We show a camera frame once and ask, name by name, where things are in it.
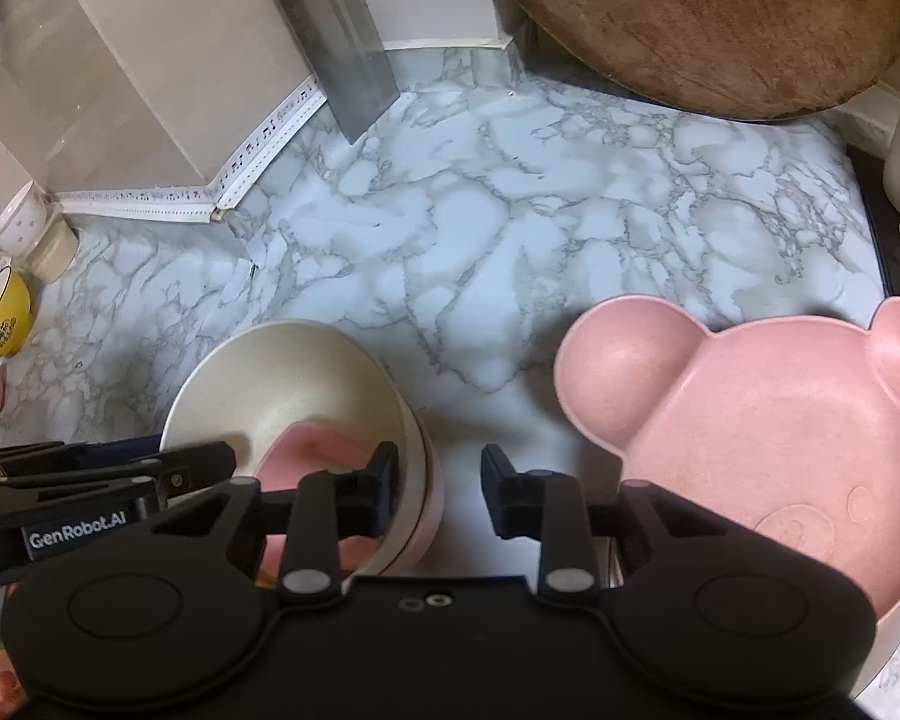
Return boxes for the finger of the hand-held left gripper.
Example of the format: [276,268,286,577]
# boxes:
[0,441,238,503]

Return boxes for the cream bowl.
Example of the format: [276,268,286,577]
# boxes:
[161,320,430,580]

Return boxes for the pink heart-shaped small dish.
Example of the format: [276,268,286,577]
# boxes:
[253,422,392,580]

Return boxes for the cleaver with wooden handle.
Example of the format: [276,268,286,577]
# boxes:
[266,0,401,145]

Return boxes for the pink bowl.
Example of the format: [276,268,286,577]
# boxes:
[386,420,446,567]

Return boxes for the white dotted cup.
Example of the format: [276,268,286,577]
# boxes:
[0,181,50,256]

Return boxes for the pink bear-shaped plate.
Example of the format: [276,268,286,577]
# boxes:
[553,296,900,625]

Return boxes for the person's left hand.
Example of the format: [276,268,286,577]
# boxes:
[0,641,32,720]

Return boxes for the yellow printed bowl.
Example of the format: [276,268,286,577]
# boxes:
[0,268,33,358]

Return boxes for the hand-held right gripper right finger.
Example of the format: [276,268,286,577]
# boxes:
[480,444,725,602]

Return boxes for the white patterned trim strip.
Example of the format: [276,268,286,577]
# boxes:
[49,75,328,223]

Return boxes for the black glass stovetop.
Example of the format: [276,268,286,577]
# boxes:
[846,144,900,302]

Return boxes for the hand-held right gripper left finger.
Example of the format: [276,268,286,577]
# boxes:
[154,441,400,604]

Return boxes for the round wooden cutting board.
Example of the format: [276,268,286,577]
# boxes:
[480,0,900,122]

